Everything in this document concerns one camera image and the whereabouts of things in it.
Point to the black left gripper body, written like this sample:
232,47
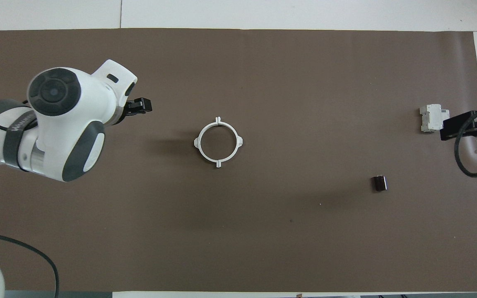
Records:
123,112

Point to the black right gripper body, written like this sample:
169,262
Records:
466,124

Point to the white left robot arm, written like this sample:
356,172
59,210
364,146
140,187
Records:
68,124

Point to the grey circuit breaker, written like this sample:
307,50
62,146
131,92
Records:
431,118

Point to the dark brown small cylinder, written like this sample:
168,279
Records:
379,183

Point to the brown table mat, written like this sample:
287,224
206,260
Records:
304,231

